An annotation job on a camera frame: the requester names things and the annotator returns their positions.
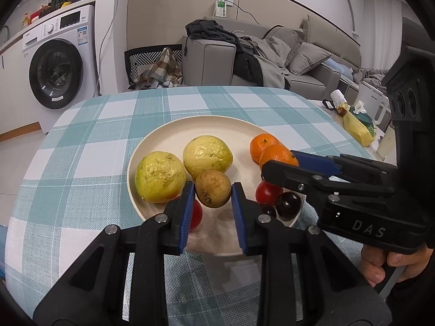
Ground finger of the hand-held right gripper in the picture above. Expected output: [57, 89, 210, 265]
[261, 160, 395, 209]
[290, 150, 396, 177]

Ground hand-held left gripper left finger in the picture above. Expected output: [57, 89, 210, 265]
[32, 181, 196, 326]

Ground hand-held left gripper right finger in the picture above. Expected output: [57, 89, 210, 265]
[231, 182, 393, 326]

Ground red tomato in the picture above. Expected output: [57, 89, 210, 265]
[256, 181, 284, 207]
[173, 195, 203, 231]

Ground large orange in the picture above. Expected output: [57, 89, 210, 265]
[259, 144, 300, 168]

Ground brown round fruit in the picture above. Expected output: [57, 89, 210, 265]
[195, 170, 232, 208]

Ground large green-yellow guava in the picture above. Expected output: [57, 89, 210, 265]
[135, 151, 187, 203]

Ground cream round plate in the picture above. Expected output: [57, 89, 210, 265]
[127, 115, 303, 256]

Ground person's right hand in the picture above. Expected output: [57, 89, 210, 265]
[359, 243, 434, 287]

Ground plain white bottle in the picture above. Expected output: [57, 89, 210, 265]
[377, 127, 396, 160]

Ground small tangerine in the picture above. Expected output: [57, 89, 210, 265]
[250, 134, 282, 164]

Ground yellow tissue pack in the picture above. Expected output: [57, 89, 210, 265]
[343, 104, 377, 147]

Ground yellow guava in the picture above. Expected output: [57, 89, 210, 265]
[183, 135, 234, 181]

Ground white labelled bottle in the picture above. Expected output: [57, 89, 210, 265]
[330, 89, 348, 109]

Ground white electric kettle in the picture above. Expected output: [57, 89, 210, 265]
[360, 81, 390, 133]

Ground grey clothes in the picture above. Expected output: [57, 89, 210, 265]
[251, 36, 291, 90]

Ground grey pillow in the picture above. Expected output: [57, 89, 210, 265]
[288, 42, 332, 76]
[263, 26, 306, 67]

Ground checkered tablecloth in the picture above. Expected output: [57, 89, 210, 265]
[5, 86, 378, 326]

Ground grey sofa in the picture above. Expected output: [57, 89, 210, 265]
[182, 15, 362, 101]

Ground plaid cloth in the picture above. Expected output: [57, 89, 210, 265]
[127, 47, 184, 90]

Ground black patterned chair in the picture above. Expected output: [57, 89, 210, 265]
[124, 45, 184, 89]

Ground dark jacket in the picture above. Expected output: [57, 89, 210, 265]
[185, 20, 264, 85]

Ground white counter cabinet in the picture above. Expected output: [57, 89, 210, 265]
[0, 32, 43, 141]

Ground white washing machine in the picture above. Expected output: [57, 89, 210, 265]
[22, 0, 99, 110]

